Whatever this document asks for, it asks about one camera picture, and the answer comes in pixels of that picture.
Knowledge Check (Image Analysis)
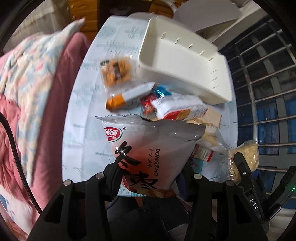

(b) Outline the clear pack pale biscuit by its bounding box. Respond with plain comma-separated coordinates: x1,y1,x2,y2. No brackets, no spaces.
227,139,260,183

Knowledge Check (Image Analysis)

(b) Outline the grey red jujube snack bag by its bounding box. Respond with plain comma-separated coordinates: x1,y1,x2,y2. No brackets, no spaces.
99,114,205,198

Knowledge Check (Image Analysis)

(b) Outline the white orange snack bar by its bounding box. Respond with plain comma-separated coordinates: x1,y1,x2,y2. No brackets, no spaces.
106,82,156,111

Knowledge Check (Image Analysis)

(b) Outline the long white cracker package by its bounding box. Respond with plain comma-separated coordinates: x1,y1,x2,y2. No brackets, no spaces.
151,94,208,121

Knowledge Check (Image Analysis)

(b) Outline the orange fried snack tray pack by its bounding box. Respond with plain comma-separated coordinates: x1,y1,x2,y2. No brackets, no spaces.
100,57,132,87

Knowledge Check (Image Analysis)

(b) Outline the white leaf print tablecloth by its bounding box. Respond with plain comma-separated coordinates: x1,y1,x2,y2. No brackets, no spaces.
62,16,238,182

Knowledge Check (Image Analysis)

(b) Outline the white red label snack pack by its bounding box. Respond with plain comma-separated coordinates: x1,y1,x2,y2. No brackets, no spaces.
192,145,214,162

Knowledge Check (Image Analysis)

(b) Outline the brown beige bread package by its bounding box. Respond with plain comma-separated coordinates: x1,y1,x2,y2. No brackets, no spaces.
186,107,226,153

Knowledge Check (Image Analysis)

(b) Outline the red wrapped candy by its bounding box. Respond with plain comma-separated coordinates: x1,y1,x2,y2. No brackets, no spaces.
140,93,158,114

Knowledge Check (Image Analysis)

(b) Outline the blue foil snack packet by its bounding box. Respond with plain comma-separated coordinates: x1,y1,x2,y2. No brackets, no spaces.
154,85,171,97

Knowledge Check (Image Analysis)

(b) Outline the pink floral quilt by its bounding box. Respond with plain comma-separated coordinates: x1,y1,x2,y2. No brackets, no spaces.
0,17,91,237

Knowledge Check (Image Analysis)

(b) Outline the white plastic storage bin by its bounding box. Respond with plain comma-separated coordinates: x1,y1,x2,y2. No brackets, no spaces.
135,16,232,105

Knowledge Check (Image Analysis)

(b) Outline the grey office chair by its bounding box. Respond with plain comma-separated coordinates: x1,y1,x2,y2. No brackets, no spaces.
163,0,241,32

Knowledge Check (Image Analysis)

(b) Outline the wooden desk with drawers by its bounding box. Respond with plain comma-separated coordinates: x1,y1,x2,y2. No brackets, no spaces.
67,1,185,32

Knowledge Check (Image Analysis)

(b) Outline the black cable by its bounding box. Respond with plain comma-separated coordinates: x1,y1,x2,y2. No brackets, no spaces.
0,112,43,215

